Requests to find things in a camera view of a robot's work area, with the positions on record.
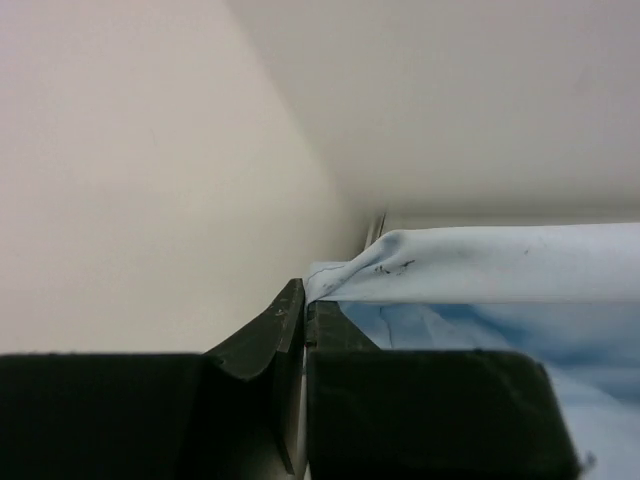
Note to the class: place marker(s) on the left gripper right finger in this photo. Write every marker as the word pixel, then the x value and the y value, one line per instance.
pixel 420 414

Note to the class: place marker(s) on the aluminium table frame rail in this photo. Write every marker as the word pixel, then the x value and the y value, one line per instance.
pixel 375 229

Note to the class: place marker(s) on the light blue pillowcase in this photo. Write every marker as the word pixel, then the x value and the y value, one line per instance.
pixel 568 296

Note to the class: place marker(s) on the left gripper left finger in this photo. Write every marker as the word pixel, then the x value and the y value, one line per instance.
pixel 228 413

